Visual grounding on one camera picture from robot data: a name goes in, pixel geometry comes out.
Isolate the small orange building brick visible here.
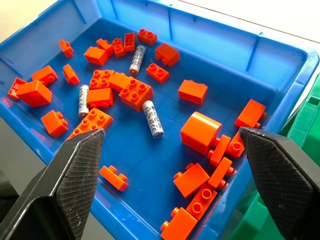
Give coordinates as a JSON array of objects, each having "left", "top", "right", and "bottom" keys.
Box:
[
  {"left": 62, "top": 63, "right": 81, "bottom": 86},
  {"left": 112, "top": 37, "right": 127, "bottom": 58},
  {"left": 58, "top": 39, "right": 74, "bottom": 59},
  {"left": 226, "top": 131, "right": 246, "bottom": 160}
]

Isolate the blue plastic bin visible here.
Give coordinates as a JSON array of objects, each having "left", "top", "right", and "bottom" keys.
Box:
[{"left": 0, "top": 0, "right": 320, "bottom": 240}]

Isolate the orange brick hollow underside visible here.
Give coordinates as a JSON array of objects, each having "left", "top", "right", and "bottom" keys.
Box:
[
  {"left": 7, "top": 77, "right": 27, "bottom": 101},
  {"left": 123, "top": 32, "right": 137, "bottom": 53}
]

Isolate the large orange curved brick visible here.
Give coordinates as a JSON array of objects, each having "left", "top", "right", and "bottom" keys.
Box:
[{"left": 180, "top": 111, "right": 223, "bottom": 156}]

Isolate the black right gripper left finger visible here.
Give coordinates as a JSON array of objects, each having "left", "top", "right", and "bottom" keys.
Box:
[{"left": 0, "top": 128, "right": 106, "bottom": 240}]

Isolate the green plastic bin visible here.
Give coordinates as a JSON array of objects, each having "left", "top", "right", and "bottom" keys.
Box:
[{"left": 227, "top": 72, "right": 320, "bottom": 240}]

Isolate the long orange studded brick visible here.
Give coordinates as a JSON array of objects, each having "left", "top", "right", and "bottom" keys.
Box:
[{"left": 66, "top": 107, "right": 114, "bottom": 141}]

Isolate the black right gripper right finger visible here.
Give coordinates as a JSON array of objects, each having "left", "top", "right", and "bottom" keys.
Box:
[{"left": 239, "top": 126, "right": 320, "bottom": 240}]

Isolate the white printed cylindrical battery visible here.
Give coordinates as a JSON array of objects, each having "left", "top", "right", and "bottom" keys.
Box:
[
  {"left": 128, "top": 44, "right": 147, "bottom": 76},
  {"left": 142, "top": 100, "right": 165, "bottom": 140},
  {"left": 78, "top": 84, "right": 90, "bottom": 119}
]

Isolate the thin orange building brick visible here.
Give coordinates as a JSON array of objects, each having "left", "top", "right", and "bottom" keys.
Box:
[{"left": 206, "top": 134, "right": 232, "bottom": 168}]

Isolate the orange four-stud building brick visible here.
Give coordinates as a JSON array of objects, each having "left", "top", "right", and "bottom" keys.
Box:
[
  {"left": 118, "top": 78, "right": 155, "bottom": 113},
  {"left": 89, "top": 69, "right": 116, "bottom": 90}
]

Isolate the orange two-stud building brick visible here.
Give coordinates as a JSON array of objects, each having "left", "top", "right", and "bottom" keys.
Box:
[
  {"left": 145, "top": 63, "right": 170, "bottom": 84},
  {"left": 136, "top": 28, "right": 158, "bottom": 46},
  {"left": 186, "top": 183, "right": 218, "bottom": 221}
]

